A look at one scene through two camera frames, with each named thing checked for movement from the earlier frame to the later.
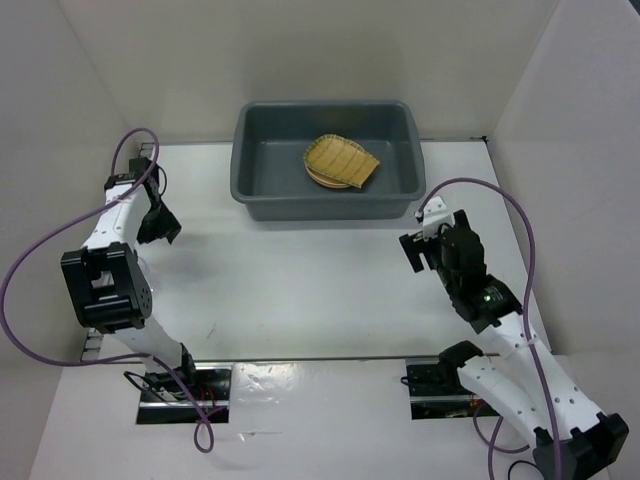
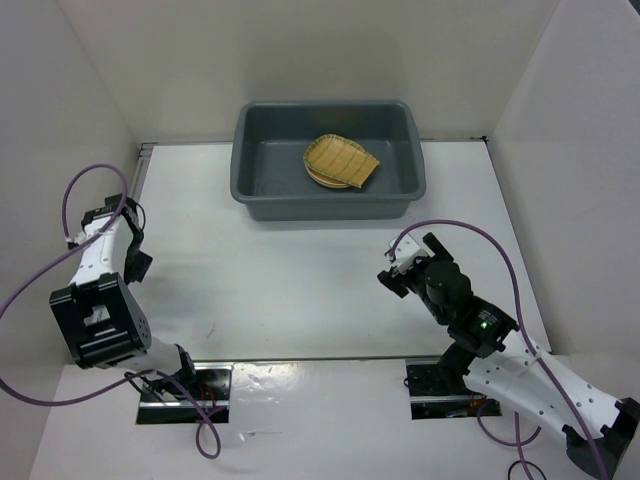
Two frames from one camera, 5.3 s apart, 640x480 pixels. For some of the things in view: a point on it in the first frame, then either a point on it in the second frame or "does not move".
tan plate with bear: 325,180 does not move
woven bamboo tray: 341,158 does not move
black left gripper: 166,227 -> 139,268
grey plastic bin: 268,170 does not move
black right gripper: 414,244 -> 399,288
